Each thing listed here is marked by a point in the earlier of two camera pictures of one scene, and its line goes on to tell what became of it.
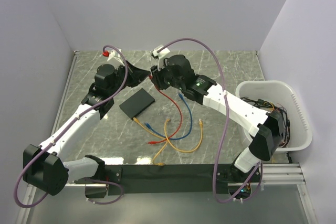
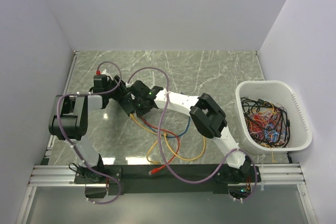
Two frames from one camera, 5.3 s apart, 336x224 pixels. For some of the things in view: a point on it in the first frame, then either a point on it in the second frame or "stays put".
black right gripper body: (163, 77) to (140, 107)
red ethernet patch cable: (180, 125) to (156, 169)
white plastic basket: (281, 93) stays put
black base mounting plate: (172, 179) stays put
